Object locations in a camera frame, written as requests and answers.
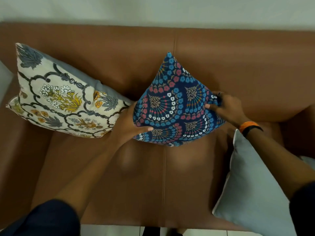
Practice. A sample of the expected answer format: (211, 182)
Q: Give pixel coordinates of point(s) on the person's right hand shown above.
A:
(230, 110)

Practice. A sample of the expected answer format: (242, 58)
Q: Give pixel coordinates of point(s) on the person's left hand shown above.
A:
(125, 127)

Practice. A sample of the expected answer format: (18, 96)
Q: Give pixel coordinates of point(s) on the person's left thumb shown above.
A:
(144, 129)

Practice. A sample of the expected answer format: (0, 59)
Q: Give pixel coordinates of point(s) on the person's right thumb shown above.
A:
(212, 106)

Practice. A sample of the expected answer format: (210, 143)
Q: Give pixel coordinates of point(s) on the blue patterned cushion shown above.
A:
(172, 105)

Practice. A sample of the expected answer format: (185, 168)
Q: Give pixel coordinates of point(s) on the person's right forearm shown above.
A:
(278, 162)

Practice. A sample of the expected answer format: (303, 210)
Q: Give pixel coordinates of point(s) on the person's left forearm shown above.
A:
(91, 174)

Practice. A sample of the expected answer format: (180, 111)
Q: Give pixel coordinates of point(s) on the orange wristband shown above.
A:
(248, 125)

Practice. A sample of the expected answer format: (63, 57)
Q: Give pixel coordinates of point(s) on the black wristband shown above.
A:
(252, 129)

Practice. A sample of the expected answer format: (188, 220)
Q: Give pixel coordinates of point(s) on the brown leather sofa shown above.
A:
(246, 71)

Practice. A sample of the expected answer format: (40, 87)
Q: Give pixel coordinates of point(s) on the cream floral cushion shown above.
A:
(61, 100)

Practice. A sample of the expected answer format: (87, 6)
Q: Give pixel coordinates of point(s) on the plain grey cushion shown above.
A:
(253, 194)
(4, 81)

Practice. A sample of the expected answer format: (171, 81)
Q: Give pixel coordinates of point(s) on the person's left foot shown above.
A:
(150, 231)

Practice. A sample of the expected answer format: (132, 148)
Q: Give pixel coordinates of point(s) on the dark blue left sleeve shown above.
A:
(44, 218)

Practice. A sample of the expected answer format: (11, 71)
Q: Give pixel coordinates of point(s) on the dark blue sleeve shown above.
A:
(44, 218)
(304, 211)

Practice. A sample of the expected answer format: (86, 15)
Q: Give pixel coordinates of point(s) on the dark blue right sleeve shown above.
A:
(304, 211)

